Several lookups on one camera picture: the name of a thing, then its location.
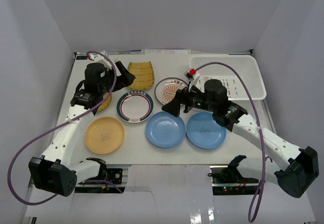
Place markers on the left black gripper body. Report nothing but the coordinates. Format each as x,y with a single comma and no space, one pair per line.
115,77

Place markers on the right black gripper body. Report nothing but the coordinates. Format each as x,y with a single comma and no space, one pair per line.
190,96

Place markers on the yellow green rectangular plate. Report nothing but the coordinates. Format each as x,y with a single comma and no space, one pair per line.
144,75

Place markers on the orange sunburst white plate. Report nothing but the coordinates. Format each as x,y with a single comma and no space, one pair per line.
166,89

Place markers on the blue plastic plate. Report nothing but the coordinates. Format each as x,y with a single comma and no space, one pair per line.
165,130
204,132

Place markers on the green red rimmed white plate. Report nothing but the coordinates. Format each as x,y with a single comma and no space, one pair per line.
135,107

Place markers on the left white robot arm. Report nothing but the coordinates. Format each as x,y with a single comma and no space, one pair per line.
52,171

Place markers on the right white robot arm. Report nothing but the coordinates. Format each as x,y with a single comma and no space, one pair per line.
296,168

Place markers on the white plastic bin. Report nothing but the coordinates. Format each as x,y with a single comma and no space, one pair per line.
247,68

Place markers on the yellow woven round plate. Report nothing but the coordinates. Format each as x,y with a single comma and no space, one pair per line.
105,104

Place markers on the white paper sheet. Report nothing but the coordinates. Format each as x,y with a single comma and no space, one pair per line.
165,51

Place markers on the yellow plastic round plate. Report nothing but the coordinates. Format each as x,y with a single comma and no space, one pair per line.
104,135

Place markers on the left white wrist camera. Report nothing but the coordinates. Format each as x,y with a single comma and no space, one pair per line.
99,61

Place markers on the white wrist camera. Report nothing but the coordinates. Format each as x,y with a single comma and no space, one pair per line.
99,61
193,78

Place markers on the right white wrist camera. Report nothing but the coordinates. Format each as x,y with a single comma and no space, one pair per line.
193,78

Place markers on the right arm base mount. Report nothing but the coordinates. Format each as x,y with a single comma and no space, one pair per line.
227,183

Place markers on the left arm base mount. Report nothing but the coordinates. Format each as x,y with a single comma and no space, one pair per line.
112,181

